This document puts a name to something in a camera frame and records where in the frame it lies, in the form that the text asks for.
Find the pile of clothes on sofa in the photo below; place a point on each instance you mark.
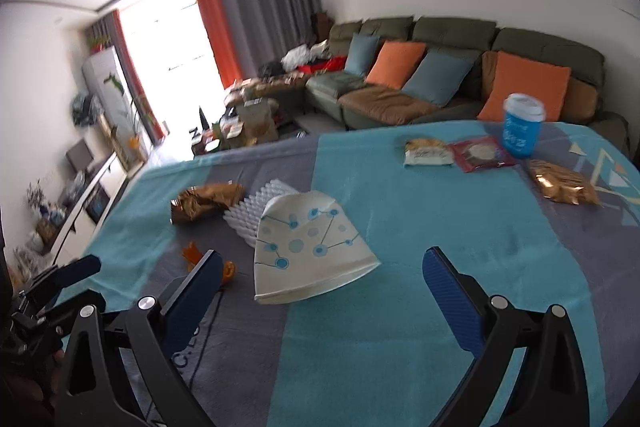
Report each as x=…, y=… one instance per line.
x=305, y=59

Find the dark red snack packet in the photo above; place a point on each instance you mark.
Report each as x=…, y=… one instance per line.
x=481, y=154

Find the white black TV cabinet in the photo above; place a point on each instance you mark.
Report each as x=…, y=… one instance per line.
x=63, y=230

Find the crushed white dotted paper cup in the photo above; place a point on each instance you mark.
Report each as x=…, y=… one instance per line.
x=306, y=246

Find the green brown sectional sofa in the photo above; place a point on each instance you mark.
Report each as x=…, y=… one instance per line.
x=355, y=104

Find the orange and grey curtain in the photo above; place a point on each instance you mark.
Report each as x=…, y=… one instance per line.
x=246, y=34

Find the left striped curtain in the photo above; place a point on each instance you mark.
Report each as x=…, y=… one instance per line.
x=108, y=33

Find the tall green floor plant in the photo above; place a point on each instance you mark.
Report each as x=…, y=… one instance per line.
x=129, y=120

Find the orange cushion left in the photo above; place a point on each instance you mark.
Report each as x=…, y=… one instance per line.
x=395, y=64

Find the blue white paper cup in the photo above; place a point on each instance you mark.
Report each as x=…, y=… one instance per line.
x=523, y=117

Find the orange cushion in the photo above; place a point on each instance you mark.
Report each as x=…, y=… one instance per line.
x=395, y=64
x=514, y=74

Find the gold foil snack wrapper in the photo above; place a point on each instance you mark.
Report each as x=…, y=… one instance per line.
x=199, y=202

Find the white foam fruit net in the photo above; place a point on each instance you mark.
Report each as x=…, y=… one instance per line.
x=245, y=216

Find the grey-blue cushion far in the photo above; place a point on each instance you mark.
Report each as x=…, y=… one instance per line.
x=361, y=54

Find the small black monitor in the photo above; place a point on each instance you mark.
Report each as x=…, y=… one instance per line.
x=80, y=157

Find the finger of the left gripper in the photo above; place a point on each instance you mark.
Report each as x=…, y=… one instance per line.
x=48, y=284
x=62, y=317

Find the cluttered coffee table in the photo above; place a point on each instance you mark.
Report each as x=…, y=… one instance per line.
x=246, y=123

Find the white beige snack packet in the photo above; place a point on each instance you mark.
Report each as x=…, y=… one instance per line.
x=428, y=152

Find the white standing air conditioner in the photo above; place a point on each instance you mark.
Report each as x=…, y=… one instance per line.
x=95, y=69

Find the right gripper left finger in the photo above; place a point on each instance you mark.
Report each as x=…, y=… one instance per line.
x=94, y=389

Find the gold wrapper near cup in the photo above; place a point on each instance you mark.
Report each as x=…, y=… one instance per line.
x=561, y=184

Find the covered standing fan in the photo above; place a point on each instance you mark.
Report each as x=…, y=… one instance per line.
x=86, y=110

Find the person's left hand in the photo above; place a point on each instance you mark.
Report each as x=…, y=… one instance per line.
x=17, y=385

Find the orange cushion right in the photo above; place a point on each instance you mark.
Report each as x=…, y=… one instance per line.
x=514, y=74

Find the grey-blue cushion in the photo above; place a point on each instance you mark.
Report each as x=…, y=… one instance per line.
x=361, y=54
x=438, y=77

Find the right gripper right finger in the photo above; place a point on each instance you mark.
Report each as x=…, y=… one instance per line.
x=551, y=387

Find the grey-blue cushion near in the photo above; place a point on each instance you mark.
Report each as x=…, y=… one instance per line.
x=438, y=77

